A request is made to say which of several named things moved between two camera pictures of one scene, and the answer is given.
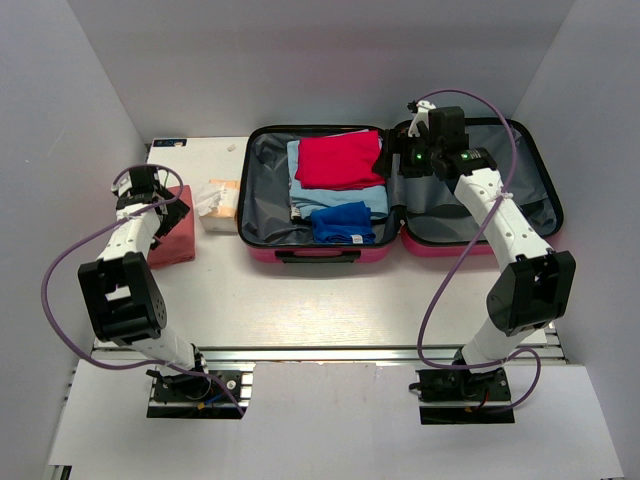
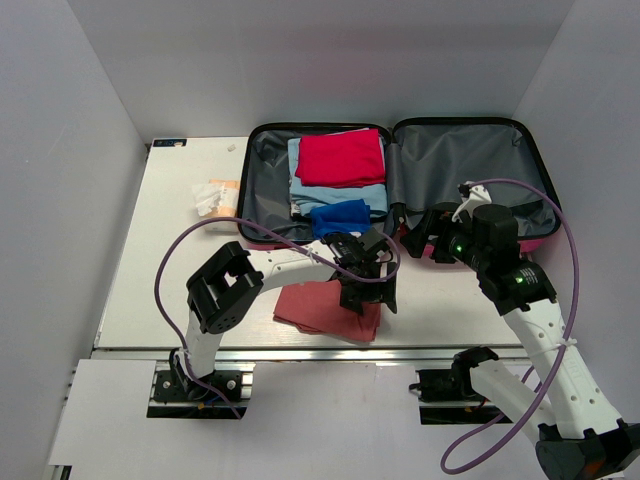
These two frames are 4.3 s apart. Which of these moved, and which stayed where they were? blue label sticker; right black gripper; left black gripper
Moved: right black gripper; left black gripper
Stayed: blue label sticker
